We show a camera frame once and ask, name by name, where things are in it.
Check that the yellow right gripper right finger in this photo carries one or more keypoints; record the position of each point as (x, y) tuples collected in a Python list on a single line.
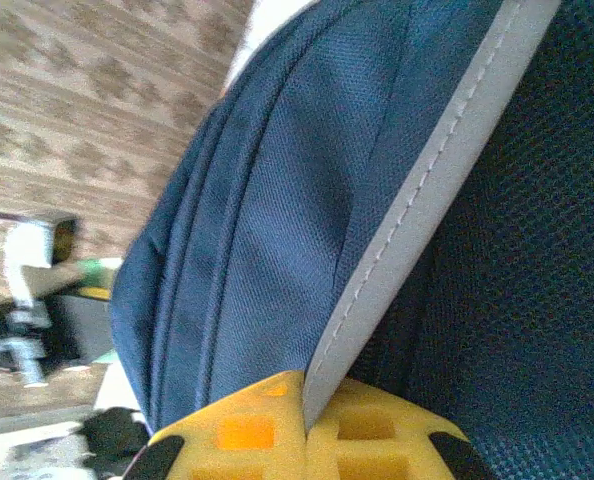
[(327, 450)]

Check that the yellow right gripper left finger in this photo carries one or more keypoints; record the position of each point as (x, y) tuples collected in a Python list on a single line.
[(287, 450)]

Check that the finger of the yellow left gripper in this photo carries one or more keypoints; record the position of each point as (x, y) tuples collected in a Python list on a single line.
[(94, 293)]

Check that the green notepad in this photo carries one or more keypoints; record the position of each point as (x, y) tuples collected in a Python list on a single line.
[(97, 270)]

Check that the navy blue backpack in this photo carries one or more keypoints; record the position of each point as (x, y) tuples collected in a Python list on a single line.
[(302, 200)]

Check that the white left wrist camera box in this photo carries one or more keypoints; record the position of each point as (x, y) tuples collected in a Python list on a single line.
[(27, 250)]

